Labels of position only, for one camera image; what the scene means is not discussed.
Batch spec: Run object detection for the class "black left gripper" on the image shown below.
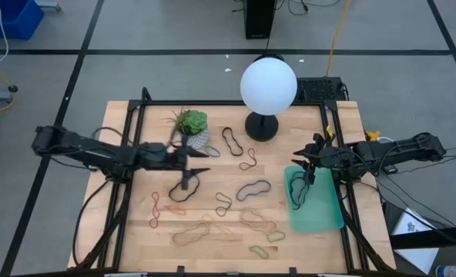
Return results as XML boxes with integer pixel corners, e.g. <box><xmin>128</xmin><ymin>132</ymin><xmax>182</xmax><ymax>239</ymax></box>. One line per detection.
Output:
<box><xmin>162</xmin><ymin>134</ymin><xmax>212</xmax><ymax>192</ymax></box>

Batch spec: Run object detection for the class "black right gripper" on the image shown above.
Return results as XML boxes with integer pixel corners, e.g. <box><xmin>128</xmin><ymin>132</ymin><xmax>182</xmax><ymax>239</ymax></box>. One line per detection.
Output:
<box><xmin>292</xmin><ymin>132</ymin><xmax>337</xmax><ymax>186</ymax></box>

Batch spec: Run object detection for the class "small blue rubber band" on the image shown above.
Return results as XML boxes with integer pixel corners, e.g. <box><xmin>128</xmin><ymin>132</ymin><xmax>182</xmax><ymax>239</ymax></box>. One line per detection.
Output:
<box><xmin>203</xmin><ymin>145</ymin><xmax>222</xmax><ymax>159</ymax></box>

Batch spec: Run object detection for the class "short black rubber band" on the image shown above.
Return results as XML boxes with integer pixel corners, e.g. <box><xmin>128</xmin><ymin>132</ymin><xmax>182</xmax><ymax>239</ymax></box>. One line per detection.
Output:
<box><xmin>295</xmin><ymin>175</ymin><xmax>310</xmax><ymax>205</ymax></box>

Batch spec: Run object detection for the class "thin black rubber band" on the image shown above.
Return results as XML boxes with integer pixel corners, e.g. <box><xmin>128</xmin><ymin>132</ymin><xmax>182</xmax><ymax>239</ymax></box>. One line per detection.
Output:
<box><xmin>168</xmin><ymin>175</ymin><xmax>201</xmax><ymax>204</ymax></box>

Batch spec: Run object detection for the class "thin dark brown rubber band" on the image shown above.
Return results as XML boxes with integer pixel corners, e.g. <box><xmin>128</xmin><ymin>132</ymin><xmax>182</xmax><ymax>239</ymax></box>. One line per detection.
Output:
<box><xmin>238</xmin><ymin>147</ymin><xmax>258</xmax><ymax>172</ymax></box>

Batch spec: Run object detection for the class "orange rubber band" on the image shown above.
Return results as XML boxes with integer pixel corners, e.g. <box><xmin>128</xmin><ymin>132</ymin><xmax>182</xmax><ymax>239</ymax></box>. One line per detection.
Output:
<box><xmin>164</xmin><ymin>203</ymin><xmax>188</xmax><ymax>216</ymax></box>

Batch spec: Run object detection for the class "red rubber band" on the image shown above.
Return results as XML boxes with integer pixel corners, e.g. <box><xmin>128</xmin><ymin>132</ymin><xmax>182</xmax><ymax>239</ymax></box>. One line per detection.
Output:
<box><xmin>149</xmin><ymin>191</ymin><xmax>162</xmax><ymax>230</ymax></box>

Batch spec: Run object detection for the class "light green rubber band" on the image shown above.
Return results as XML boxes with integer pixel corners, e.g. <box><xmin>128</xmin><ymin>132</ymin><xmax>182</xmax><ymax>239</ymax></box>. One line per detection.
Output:
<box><xmin>266</xmin><ymin>229</ymin><xmax>287</xmax><ymax>244</ymax></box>

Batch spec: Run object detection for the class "teal plastic bin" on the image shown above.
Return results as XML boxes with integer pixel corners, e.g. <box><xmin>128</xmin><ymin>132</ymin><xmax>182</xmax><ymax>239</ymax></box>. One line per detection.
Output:
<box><xmin>283</xmin><ymin>164</ymin><xmax>345</xmax><ymax>234</ymax></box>

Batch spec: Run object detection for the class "potted succulent patterned pot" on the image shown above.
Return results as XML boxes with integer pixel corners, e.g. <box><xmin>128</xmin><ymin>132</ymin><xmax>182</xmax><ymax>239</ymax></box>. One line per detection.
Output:
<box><xmin>165</xmin><ymin>107</ymin><xmax>211</xmax><ymax>152</ymax></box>

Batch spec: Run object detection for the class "black perforated box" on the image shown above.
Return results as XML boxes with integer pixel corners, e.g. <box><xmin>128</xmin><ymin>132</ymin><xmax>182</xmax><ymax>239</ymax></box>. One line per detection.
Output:
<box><xmin>295</xmin><ymin>76</ymin><xmax>347</xmax><ymax>104</ymax></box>

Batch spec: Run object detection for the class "white globe table lamp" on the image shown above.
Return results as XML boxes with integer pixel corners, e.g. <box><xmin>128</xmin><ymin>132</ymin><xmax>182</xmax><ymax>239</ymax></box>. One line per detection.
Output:
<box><xmin>239</xmin><ymin>53</ymin><xmax>299</xmax><ymax>142</ymax></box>

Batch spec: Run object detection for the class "white paper sheet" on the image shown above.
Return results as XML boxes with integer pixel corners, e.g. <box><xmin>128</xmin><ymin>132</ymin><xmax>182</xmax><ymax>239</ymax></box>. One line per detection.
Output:
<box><xmin>390</xmin><ymin>207</ymin><xmax>440</xmax><ymax>275</ymax></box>

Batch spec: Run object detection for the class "black beam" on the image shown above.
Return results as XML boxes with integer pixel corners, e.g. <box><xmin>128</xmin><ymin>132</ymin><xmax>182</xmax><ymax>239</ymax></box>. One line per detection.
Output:
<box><xmin>388</xmin><ymin>224</ymin><xmax>456</xmax><ymax>250</ymax></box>

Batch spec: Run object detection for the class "black tower case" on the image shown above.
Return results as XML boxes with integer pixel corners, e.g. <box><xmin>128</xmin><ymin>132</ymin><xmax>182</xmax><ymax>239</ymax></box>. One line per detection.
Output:
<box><xmin>244</xmin><ymin>0</ymin><xmax>277</xmax><ymax>40</ymax></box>

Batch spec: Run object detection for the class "white spray can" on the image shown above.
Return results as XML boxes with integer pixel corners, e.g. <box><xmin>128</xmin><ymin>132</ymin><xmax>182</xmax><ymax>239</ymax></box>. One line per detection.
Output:
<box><xmin>434</xmin><ymin>264</ymin><xmax>456</xmax><ymax>277</ymax></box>

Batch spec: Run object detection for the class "blue plastic crate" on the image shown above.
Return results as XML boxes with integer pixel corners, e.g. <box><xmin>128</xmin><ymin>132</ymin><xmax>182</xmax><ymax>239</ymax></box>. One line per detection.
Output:
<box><xmin>0</xmin><ymin>0</ymin><xmax>45</xmax><ymax>41</ymax></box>

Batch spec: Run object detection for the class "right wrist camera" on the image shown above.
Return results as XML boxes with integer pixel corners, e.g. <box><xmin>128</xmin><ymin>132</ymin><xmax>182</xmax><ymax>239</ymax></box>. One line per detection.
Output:
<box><xmin>320</xmin><ymin>148</ymin><xmax>335</xmax><ymax>169</ymax></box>

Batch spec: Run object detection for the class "yellow hanging cable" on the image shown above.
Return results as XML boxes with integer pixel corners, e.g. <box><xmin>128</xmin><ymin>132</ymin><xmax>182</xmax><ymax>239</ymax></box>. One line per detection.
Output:
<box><xmin>325</xmin><ymin>0</ymin><xmax>353</xmax><ymax>77</ymax></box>

